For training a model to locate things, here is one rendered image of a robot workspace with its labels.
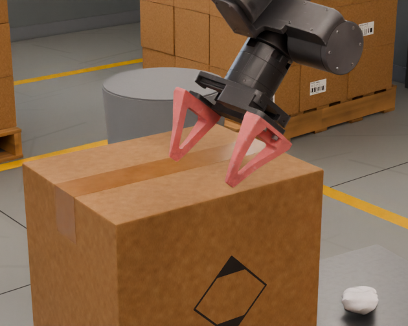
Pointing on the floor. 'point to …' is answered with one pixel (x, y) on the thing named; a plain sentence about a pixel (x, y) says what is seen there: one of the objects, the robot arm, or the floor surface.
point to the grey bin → (147, 101)
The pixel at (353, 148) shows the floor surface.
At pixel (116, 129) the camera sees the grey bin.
